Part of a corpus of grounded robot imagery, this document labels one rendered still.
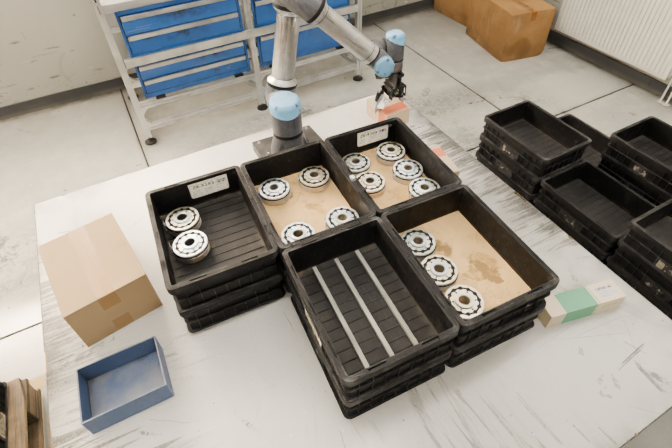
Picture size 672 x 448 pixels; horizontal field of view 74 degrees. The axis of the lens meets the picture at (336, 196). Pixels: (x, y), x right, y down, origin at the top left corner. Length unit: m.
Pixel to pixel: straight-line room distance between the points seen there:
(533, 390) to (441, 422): 0.26
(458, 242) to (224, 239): 0.70
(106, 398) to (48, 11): 2.97
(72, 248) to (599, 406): 1.49
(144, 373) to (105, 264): 0.32
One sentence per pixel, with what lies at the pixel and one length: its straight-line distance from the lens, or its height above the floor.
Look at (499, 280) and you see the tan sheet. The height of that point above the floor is 0.83.
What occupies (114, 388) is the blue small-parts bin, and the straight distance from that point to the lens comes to 1.40.
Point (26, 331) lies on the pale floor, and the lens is 2.60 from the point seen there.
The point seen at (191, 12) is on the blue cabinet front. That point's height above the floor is 0.79.
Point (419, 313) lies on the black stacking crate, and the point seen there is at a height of 0.83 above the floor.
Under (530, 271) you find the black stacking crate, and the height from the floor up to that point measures 0.88.
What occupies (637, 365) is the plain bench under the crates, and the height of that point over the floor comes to 0.70.
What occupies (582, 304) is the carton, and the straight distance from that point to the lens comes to 1.46.
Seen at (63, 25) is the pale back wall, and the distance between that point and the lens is 3.90.
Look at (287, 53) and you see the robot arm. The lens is 1.73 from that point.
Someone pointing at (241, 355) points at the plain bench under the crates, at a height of 0.70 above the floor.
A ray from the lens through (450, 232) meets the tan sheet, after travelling 1.40.
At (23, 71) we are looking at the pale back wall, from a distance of 4.03.
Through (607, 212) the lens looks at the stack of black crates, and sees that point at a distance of 2.35.
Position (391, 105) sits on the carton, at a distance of 2.01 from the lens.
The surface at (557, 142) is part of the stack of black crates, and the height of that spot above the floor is 0.49.
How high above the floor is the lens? 1.87
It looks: 44 degrees down
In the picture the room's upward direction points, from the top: 2 degrees counter-clockwise
